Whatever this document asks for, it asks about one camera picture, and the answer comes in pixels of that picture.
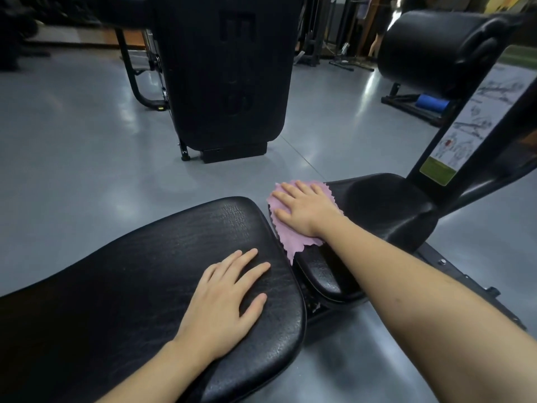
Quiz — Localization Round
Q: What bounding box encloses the person's left hand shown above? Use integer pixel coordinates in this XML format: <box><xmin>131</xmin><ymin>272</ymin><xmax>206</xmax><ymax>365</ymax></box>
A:
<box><xmin>174</xmin><ymin>248</ymin><xmax>272</xmax><ymax>362</ymax></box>

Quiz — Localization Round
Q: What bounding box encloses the person's right hand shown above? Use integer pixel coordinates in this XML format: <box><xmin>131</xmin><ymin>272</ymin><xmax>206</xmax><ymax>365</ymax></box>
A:
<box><xmin>272</xmin><ymin>180</ymin><xmax>351</xmax><ymax>240</ymax></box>

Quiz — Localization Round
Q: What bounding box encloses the pink cleaning cloth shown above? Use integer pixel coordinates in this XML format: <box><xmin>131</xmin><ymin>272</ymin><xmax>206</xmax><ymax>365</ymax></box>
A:
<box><xmin>267</xmin><ymin>180</ymin><xmax>346</xmax><ymax>266</ymax></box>

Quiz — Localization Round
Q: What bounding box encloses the black padded gym bench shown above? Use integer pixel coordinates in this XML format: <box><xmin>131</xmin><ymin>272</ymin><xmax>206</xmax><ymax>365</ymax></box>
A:
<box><xmin>0</xmin><ymin>10</ymin><xmax>537</xmax><ymax>403</ymax></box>

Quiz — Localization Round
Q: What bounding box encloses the person's right forearm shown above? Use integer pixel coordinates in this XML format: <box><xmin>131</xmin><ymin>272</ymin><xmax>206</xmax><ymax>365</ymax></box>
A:
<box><xmin>317</xmin><ymin>215</ymin><xmax>537</xmax><ymax>403</ymax></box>

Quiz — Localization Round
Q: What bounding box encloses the blue foam roller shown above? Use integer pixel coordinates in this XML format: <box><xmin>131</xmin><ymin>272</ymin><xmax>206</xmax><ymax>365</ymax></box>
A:
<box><xmin>415</xmin><ymin>94</ymin><xmax>451</xmax><ymax>115</ymax></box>

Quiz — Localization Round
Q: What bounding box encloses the black gym equipment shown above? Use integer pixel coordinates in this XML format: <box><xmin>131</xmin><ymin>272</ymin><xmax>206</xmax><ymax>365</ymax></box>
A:
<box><xmin>0</xmin><ymin>0</ymin><xmax>52</xmax><ymax>73</ymax></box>

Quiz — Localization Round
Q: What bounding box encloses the black cable machine rack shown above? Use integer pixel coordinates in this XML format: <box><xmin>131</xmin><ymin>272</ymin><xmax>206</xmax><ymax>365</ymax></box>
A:
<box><xmin>293</xmin><ymin>0</ymin><xmax>377</xmax><ymax>73</ymax></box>

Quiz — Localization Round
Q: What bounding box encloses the black curved machine frame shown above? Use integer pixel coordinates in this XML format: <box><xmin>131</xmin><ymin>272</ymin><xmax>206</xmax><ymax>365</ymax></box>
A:
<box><xmin>114</xmin><ymin>27</ymin><xmax>172</xmax><ymax>113</ymax></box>

